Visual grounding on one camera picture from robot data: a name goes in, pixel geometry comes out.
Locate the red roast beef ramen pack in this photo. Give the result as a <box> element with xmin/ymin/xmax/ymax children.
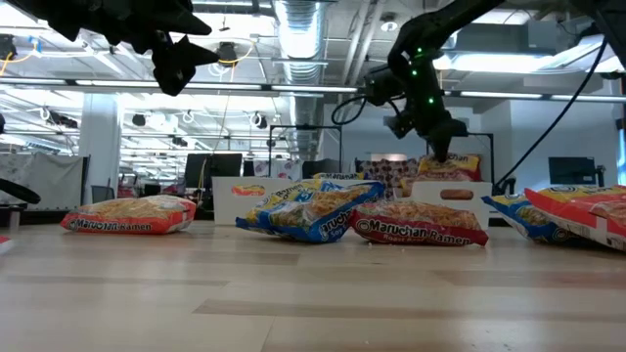
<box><xmin>400</xmin><ymin>152</ymin><xmax>483</xmax><ymax>199</ymax></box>
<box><xmin>348</xmin><ymin>198</ymin><xmax>490</xmax><ymax>247</ymax></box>

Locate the long ceiling strip light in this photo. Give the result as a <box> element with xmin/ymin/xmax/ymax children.
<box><xmin>442</xmin><ymin>89</ymin><xmax>626</xmax><ymax>104</ymax></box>
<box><xmin>0</xmin><ymin>76</ymin><xmax>361</xmax><ymax>94</ymax></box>

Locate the round ceiling fixture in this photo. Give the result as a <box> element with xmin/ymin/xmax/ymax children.
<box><xmin>379</xmin><ymin>12</ymin><xmax>400</xmax><ymax>33</ymax></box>

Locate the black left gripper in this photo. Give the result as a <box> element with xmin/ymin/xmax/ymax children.
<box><xmin>63</xmin><ymin>0</ymin><xmax>220</xmax><ymax>97</ymax></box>

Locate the silver ventilation duct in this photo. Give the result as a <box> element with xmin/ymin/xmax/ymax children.
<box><xmin>271</xmin><ymin>0</ymin><xmax>328</xmax><ymax>162</ymax></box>

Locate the orange chicken ramen pack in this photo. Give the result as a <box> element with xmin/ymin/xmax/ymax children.
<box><xmin>59</xmin><ymin>194</ymin><xmax>198</xmax><ymax>236</ymax></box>
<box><xmin>523</xmin><ymin>184</ymin><xmax>626</xmax><ymax>253</ymax></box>

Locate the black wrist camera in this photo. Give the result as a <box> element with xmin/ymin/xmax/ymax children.
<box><xmin>364</xmin><ymin>65</ymin><xmax>408</xmax><ymax>108</ymax></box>

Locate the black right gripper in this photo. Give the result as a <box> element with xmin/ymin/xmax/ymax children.
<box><xmin>383</xmin><ymin>108</ymin><xmax>470</xmax><ymax>164</ymax></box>

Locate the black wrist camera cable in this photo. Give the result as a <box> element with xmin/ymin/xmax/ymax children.
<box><xmin>330</xmin><ymin>94</ymin><xmax>369</xmax><ymax>127</ymax></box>

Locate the black ceiling device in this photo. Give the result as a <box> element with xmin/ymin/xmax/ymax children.
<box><xmin>217</xmin><ymin>41</ymin><xmax>240</xmax><ymax>65</ymax></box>

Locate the grey cloth partition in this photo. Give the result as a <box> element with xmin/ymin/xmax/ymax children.
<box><xmin>0</xmin><ymin>152</ymin><xmax>90</xmax><ymax>206</ymax></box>

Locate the dotted patterned cloth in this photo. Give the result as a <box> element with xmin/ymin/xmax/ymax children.
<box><xmin>355</xmin><ymin>156</ymin><xmax>423</xmax><ymax>199</ymax></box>

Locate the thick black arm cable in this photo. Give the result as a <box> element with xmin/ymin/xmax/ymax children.
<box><xmin>491</xmin><ymin>37</ymin><xmax>610</xmax><ymax>197</ymax></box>

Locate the black curved object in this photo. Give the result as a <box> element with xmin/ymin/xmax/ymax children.
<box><xmin>0</xmin><ymin>177</ymin><xmax>42</xmax><ymax>205</ymax></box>

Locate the blue soy sauce ramen pack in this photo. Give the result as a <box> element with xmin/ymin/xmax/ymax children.
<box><xmin>480</xmin><ymin>193</ymin><xmax>583</xmax><ymax>245</ymax></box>
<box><xmin>234</xmin><ymin>180</ymin><xmax>386</xmax><ymax>244</ymax></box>
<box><xmin>246</xmin><ymin>178</ymin><xmax>343</xmax><ymax>211</ymax></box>
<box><xmin>311</xmin><ymin>170</ymin><xmax>367</xmax><ymax>182</ymax></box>

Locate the black computer monitor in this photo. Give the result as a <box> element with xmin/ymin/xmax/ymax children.
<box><xmin>547</xmin><ymin>155</ymin><xmax>599</xmax><ymax>187</ymax></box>
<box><xmin>184</xmin><ymin>153</ymin><xmax>245</xmax><ymax>191</ymax></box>

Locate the white square column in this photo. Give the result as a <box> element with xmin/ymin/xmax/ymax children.
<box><xmin>77</xmin><ymin>92</ymin><xmax>123</xmax><ymax>204</ymax></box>

